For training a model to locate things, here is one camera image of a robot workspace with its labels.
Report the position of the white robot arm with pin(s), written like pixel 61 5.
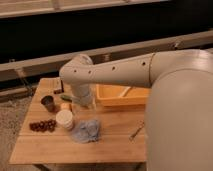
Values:
pixel 179 110

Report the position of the white spatula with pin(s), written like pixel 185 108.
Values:
pixel 125 91

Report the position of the white paper cup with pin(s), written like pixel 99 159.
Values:
pixel 65 119

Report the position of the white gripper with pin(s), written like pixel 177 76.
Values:
pixel 82 94

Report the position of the green pepper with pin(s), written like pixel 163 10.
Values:
pixel 66 98

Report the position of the metal fork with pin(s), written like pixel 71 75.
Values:
pixel 137 131

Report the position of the yellow plastic tray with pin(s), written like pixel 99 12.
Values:
pixel 111 95

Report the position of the brown chocolate bar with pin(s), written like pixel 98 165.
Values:
pixel 58 86

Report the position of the dark metal cup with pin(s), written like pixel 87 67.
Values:
pixel 48 103

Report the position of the crumpled blue cloth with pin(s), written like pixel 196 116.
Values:
pixel 86 131

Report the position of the bunch of red grapes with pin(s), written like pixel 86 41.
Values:
pixel 42 126

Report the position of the small yellow block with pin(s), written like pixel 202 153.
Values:
pixel 66 106

